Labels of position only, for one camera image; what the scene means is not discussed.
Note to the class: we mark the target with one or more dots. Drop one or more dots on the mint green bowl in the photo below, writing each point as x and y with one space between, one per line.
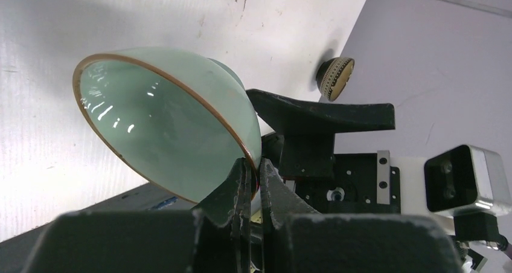
178 119

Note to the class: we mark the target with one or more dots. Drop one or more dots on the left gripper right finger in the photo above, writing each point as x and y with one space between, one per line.
296 238

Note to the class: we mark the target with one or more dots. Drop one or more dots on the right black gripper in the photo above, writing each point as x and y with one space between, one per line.
307 176

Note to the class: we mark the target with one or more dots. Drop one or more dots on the brown dish under right arm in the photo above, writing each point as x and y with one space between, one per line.
333 75

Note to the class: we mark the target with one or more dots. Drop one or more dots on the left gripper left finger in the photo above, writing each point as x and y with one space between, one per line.
213 236

